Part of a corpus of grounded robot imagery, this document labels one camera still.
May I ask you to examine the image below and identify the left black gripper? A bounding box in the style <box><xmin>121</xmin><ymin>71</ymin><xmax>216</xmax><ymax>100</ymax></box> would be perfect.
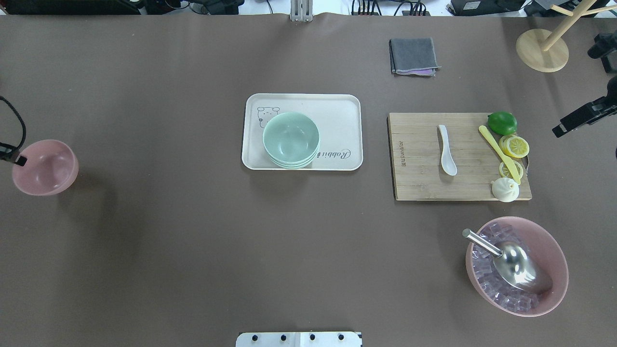
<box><xmin>0</xmin><ymin>143</ymin><xmax>28</xmax><ymax>167</ymax></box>

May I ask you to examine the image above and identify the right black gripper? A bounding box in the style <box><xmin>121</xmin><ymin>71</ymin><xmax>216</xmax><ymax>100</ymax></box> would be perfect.
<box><xmin>552</xmin><ymin>96</ymin><xmax>617</xmax><ymax>138</ymax></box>

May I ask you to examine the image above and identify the small pink bowl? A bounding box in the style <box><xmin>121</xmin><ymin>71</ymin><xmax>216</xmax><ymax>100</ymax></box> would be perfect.
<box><xmin>13</xmin><ymin>140</ymin><xmax>79</xmax><ymax>196</ymax></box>

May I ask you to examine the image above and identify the white ceramic spoon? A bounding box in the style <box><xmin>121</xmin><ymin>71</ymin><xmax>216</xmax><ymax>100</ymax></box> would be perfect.
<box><xmin>438</xmin><ymin>124</ymin><xmax>457</xmax><ymax>176</ymax></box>

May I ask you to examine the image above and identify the large pink ice bowl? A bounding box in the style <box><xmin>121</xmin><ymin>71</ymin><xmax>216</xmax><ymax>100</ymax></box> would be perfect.
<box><xmin>465</xmin><ymin>216</ymin><xmax>569</xmax><ymax>318</ymax></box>

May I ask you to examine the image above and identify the top green bowl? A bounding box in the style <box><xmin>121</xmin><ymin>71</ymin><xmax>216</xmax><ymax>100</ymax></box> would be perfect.
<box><xmin>262</xmin><ymin>112</ymin><xmax>321</xmax><ymax>164</ymax></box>

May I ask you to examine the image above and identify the wooden cup stand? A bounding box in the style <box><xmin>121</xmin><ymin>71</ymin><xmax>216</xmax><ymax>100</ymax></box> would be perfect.
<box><xmin>516</xmin><ymin>0</ymin><xmax>617</xmax><ymax>73</ymax></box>

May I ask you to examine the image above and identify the lemon slice front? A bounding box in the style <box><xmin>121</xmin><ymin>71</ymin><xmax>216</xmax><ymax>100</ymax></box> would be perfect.
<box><xmin>507</xmin><ymin>135</ymin><xmax>530</xmax><ymax>159</ymax></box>

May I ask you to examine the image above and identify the green lime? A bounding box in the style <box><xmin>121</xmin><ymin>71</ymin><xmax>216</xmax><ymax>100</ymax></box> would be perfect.
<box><xmin>487</xmin><ymin>111</ymin><xmax>518</xmax><ymax>135</ymax></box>

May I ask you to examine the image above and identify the lemon slice behind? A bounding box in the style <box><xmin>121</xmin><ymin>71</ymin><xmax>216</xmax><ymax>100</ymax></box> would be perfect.
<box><xmin>498</xmin><ymin>134</ymin><xmax>515</xmax><ymax>155</ymax></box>

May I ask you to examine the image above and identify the yellow plastic knife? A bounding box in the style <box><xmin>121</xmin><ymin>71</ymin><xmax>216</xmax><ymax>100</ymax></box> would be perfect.
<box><xmin>478</xmin><ymin>125</ymin><xmax>522</xmax><ymax>185</ymax></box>

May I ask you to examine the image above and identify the lemon slice under knife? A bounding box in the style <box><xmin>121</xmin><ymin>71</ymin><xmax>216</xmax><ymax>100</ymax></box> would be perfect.
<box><xmin>499</xmin><ymin>161</ymin><xmax>524</xmax><ymax>179</ymax></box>

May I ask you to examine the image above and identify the white steamed bun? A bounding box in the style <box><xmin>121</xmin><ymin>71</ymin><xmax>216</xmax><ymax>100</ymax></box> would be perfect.
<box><xmin>491</xmin><ymin>177</ymin><xmax>520</xmax><ymax>202</ymax></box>

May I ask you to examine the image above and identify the purple cloth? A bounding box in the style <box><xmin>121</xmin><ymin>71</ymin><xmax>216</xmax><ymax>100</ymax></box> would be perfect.
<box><xmin>392</xmin><ymin>68</ymin><xmax>436</xmax><ymax>77</ymax></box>

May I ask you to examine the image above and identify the metal ice scoop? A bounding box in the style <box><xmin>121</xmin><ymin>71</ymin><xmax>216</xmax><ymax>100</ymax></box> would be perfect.
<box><xmin>461</xmin><ymin>228</ymin><xmax>553</xmax><ymax>294</ymax></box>

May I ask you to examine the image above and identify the grey folded cloth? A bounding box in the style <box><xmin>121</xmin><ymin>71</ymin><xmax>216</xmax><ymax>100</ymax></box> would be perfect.
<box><xmin>389</xmin><ymin>38</ymin><xmax>441</xmax><ymax>72</ymax></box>

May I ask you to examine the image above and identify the cream rabbit tray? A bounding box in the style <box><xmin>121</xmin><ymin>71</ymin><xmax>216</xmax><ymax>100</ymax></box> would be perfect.
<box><xmin>241</xmin><ymin>93</ymin><xmax>363</xmax><ymax>171</ymax></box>

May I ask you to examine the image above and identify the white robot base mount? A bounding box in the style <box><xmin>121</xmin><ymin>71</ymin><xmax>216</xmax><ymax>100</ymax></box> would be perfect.
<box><xmin>235</xmin><ymin>331</ymin><xmax>363</xmax><ymax>347</ymax></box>

